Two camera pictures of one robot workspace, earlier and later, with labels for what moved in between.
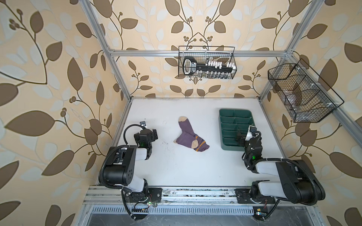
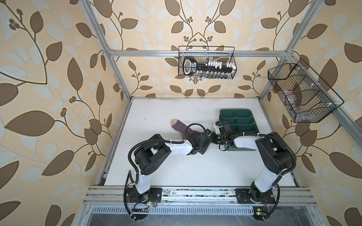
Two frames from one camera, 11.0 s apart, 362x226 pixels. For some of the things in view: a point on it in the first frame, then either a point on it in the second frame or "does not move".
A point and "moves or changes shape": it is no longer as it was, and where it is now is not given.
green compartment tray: [232, 121] does not move
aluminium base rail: [116, 196] does not move
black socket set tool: [213, 68] does not move
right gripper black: [242, 138] → [213, 138]
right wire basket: [307, 98] does not move
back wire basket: [207, 62] does not move
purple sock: [188, 138] moves or changes shape
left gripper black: [153, 135] → [206, 146]
